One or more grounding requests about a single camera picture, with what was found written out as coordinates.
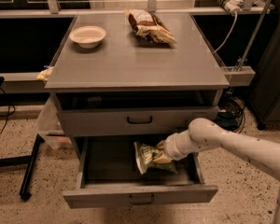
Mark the white paper bowl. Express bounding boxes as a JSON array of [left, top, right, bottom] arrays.
[[69, 26, 106, 49]]

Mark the white power strip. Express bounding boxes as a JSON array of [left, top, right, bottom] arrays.
[[217, 0, 243, 15]]

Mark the yellow sponge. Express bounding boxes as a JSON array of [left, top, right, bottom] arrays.
[[36, 67, 53, 82]]

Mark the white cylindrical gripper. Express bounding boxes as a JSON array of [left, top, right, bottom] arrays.
[[152, 131, 196, 164]]

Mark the black cable bundle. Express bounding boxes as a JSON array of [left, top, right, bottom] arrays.
[[214, 95, 246, 133]]

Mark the clear plastic bag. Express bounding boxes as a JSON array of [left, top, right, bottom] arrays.
[[35, 98, 71, 149]]

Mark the white power cable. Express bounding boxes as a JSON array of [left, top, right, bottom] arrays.
[[212, 12, 239, 55]]

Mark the closed grey top drawer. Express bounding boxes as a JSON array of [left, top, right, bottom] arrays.
[[57, 106, 218, 136]]

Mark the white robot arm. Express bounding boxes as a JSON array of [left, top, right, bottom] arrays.
[[153, 118, 280, 224]]

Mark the grey drawer cabinet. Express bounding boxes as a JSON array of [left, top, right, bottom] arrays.
[[45, 12, 231, 147]]

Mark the brown white chip bag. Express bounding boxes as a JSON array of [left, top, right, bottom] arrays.
[[124, 9, 175, 44]]

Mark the grey metal rail beam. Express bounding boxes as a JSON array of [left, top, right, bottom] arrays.
[[221, 66, 255, 87]]

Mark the black metal stand leg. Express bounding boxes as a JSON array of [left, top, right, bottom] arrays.
[[0, 134, 45, 202]]

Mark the green jalapeno chip bag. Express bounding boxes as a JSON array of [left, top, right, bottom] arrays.
[[134, 142, 177, 175]]

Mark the black cable left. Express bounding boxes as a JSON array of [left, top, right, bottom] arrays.
[[0, 86, 17, 140]]

